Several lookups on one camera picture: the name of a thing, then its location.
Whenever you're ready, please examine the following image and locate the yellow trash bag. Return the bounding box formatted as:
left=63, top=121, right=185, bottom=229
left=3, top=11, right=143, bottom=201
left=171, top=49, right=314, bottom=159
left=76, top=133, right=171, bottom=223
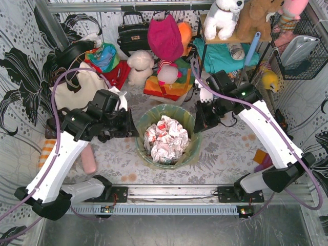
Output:
left=136, top=104, right=201, bottom=170

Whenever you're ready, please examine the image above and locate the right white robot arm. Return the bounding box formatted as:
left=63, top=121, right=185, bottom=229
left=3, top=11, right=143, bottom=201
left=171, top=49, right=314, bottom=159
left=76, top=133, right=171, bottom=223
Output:
left=193, top=70, right=315, bottom=194

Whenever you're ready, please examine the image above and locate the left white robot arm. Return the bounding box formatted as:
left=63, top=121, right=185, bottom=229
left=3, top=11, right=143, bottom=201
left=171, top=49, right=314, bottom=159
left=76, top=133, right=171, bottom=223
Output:
left=14, top=87, right=139, bottom=220

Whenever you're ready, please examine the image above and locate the crumpled paper trash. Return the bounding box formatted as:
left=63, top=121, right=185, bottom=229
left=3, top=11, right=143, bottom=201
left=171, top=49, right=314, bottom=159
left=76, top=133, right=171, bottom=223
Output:
left=143, top=115, right=191, bottom=165

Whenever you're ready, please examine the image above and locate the cream tote bag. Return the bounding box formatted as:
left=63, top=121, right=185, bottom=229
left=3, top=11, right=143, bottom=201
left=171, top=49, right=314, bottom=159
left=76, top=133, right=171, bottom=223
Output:
left=49, top=61, right=111, bottom=116

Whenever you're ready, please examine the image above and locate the magenta cloth bag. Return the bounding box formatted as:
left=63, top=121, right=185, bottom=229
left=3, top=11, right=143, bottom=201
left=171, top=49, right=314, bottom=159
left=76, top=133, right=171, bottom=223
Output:
left=148, top=14, right=183, bottom=62

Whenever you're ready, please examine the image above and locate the rainbow striped cloth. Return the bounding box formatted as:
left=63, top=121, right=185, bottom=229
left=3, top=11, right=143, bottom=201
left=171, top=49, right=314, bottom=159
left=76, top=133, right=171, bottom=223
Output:
left=143, top=58, right=195, bottom=101

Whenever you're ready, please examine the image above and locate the floral table mat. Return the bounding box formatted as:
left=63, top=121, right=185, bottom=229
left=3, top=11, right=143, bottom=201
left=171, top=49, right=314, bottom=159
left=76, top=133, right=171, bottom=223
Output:
left=91, top=86, right=264, bottom=185

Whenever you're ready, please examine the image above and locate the red cloth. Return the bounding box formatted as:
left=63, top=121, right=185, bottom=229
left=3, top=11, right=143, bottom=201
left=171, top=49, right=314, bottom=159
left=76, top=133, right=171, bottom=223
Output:
left=90, top=60, right=131, bottom=90

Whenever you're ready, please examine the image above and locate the teal folded cloth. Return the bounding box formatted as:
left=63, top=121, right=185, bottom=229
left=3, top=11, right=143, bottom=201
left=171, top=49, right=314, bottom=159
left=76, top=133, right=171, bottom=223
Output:
left=193, top=38, right=260, bottom=73

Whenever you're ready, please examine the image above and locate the pink white doll plush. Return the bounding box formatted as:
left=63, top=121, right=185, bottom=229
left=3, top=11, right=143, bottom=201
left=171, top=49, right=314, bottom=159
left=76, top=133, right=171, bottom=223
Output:
left=157, top=59, right=182, bottom=86

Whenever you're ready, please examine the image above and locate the colourful scarf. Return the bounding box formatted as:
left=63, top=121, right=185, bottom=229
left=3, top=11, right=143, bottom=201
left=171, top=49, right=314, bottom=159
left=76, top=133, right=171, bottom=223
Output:
left=85, top=43, right=120, bottom=73

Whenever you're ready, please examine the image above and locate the orange checkered towel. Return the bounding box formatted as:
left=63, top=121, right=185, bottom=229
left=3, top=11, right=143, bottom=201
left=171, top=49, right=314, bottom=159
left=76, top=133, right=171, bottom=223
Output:
left=37, top=139, right=56, bottom=170

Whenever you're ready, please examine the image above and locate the white sheep plush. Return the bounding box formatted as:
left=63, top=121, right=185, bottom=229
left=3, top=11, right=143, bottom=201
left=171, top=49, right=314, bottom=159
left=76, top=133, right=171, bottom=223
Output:
left=127, top=50, right=155, bottom=86

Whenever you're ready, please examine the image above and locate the yellow duck plush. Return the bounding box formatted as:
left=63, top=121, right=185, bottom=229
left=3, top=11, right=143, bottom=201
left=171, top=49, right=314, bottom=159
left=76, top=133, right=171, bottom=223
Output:
left=260, top=63, right=279, bottom=93

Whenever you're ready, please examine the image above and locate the purple orange sock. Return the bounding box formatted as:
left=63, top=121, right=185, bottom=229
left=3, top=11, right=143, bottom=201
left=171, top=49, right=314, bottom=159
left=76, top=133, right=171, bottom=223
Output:
left=253, top=149, right=273, bottom=172

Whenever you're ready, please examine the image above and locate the black hat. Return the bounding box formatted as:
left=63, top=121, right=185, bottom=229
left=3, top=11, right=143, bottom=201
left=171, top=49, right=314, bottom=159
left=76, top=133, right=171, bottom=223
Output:
left=55, top=40, right=95, bottom=69

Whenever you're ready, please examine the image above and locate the blue lint roller mop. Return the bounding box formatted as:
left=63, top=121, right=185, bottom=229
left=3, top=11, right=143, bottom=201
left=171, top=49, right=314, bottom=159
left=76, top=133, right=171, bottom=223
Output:
left=237, top=31, right=261, bottom=86

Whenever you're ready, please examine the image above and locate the orange plush toy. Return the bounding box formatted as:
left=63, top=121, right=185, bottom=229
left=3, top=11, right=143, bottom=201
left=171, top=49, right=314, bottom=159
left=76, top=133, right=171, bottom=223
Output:
left=177, top=22, right=192, bottom=56

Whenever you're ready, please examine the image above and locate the black handbag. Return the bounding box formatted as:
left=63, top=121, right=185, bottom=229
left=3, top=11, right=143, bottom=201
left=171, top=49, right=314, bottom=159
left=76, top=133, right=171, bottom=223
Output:
left=117, top=12, right=151, bottom=57

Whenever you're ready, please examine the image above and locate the white dog plush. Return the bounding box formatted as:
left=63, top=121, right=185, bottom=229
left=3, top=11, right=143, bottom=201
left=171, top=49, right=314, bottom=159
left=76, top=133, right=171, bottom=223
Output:
left=204, top=0, right=244, bottom=40

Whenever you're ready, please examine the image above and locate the brown teddy bear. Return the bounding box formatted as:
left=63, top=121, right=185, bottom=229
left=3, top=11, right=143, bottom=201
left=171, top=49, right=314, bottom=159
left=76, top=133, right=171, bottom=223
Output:
left=236, top=0, right=284, bottom=40

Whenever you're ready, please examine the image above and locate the silver pouch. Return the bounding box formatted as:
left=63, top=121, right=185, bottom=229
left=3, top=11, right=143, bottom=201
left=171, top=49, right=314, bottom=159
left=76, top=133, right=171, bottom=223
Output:
left=280, top=35, right=320, bottom=67

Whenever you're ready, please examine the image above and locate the pink plush toy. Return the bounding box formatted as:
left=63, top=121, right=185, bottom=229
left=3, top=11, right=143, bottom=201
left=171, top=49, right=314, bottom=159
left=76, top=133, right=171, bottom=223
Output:
left=272, top=0, right=309, bottom=47

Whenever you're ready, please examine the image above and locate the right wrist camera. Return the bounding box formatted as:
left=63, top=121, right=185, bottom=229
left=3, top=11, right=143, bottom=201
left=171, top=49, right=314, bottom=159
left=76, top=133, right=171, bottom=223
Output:
left=199, top=86, right=213, bottom=103

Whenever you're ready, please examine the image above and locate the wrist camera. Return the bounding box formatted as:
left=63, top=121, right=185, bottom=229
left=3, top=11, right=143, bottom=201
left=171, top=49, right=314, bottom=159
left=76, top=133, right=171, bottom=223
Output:
left=108, top=87, right=128, bottom=111
left=199, top=86, right=213, bottom=103

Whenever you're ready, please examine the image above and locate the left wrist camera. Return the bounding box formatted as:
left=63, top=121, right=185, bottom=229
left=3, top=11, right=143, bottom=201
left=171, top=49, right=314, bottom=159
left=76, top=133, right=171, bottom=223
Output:
left=108, top=87, right=128, bottom=111

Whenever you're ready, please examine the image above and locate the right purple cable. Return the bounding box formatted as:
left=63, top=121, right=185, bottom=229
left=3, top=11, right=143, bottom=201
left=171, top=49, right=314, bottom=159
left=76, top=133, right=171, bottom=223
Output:
left=191, top=59, right=323, bottom=221

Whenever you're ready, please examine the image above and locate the purple cable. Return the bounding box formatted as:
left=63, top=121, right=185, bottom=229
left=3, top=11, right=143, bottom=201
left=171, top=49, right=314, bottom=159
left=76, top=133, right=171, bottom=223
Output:
left=191, top=59, right=323, bottom=221
left=0, top=67, right=113, bottom=244

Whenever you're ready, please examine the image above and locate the metal base rail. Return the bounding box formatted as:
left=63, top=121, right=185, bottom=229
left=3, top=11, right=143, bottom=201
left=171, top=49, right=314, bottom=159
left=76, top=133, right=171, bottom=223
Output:
left=61, top=183, right=303, bottom=216

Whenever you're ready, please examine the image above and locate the black wire basket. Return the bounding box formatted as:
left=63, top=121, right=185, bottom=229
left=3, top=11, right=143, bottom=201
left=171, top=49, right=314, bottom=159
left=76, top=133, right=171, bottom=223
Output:
left=271, top=12, right=327, bottom=80

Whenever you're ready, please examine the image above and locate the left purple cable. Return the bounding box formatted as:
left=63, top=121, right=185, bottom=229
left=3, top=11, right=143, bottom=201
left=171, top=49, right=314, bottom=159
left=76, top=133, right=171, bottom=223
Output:
left=0, top=67, right=113, bottom=244

